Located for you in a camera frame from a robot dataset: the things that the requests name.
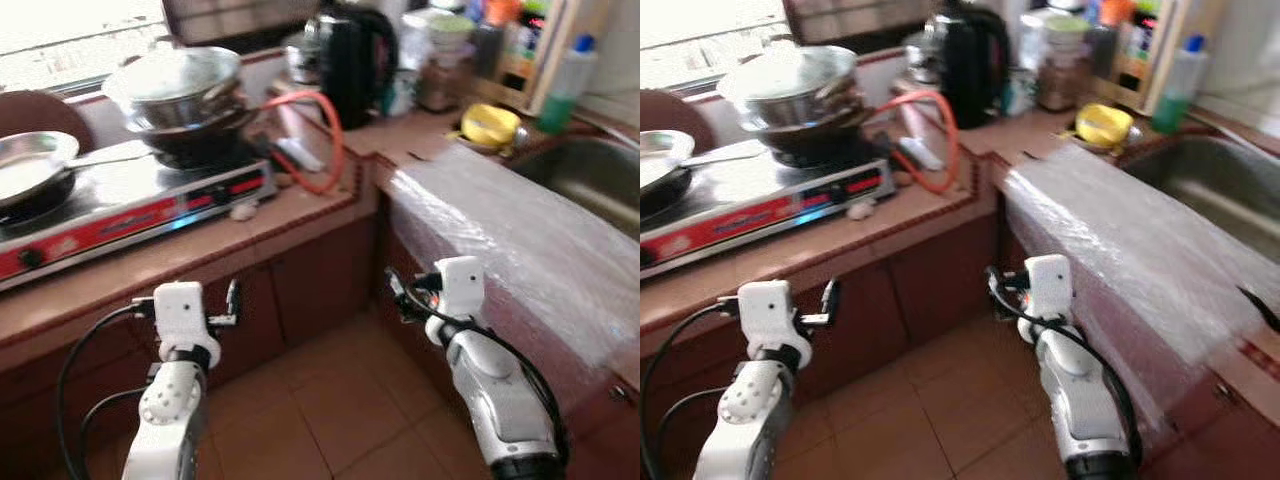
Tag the yellow plastic bowl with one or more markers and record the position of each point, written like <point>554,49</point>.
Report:
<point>490,125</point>
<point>1103,125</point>

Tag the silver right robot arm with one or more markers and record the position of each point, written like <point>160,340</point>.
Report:
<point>1085,410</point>
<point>495,400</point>

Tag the brown wooden base cabinet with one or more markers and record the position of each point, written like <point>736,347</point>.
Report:
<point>600,440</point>
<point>310,280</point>
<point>1230,440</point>
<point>930,275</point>

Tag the garlic bulb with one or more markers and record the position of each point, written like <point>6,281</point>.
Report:
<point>243,212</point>
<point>860,212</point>

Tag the bubble wrap sheet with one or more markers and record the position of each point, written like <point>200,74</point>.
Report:
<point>520,240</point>
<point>1110,250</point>

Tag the silver red gas stove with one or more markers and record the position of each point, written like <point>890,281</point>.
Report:
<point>760,205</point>
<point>120,215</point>

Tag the dark wok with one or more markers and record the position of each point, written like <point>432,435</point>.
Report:
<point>820,148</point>
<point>200,148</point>

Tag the white gas lighter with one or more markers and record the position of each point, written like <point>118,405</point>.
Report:
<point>920,155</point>
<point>305,155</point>

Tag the steel cooking pot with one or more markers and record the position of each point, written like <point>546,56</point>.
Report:
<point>795,112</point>
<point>180,112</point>

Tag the steel sink basin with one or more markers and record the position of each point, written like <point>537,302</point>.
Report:
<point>590,180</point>
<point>1210,190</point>

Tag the jar with brown contents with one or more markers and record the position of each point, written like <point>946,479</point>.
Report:
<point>1058,85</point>
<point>440,85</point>

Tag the silver frying pan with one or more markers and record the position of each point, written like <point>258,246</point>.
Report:
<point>30,165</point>
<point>660,160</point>

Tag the glass pot lid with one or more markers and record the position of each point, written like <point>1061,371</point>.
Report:
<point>175,72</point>
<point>790,72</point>

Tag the black electric kettle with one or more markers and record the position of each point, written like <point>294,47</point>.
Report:
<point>970,65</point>
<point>360,65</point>

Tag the brown round board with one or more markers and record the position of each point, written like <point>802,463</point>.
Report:
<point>670,115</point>
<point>45,112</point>

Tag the small steel pot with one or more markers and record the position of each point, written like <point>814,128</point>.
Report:
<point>920,58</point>
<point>300,60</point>

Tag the green soap bottle blue cap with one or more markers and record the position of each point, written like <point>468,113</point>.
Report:
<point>1172,95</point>
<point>560,95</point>

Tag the clear jar orange lid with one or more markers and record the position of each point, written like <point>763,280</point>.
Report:
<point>1105,45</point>
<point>490,45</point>

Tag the beige water ionizer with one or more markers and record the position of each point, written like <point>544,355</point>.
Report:
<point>540,60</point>
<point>1150,60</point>

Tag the dotted tin green lid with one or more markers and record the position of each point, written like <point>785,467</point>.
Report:
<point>1065,30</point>
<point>450,30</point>

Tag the barred window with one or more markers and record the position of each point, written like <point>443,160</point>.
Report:
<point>700,40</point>
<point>70,40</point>

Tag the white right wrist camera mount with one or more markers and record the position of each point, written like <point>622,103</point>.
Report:
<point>460,285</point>
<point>1048,285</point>

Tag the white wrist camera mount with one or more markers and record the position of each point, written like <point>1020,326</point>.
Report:
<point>182,315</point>
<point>768,310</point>
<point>460,285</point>
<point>1048,285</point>

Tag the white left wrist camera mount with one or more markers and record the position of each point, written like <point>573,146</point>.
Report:
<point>182,315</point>
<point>768,310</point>

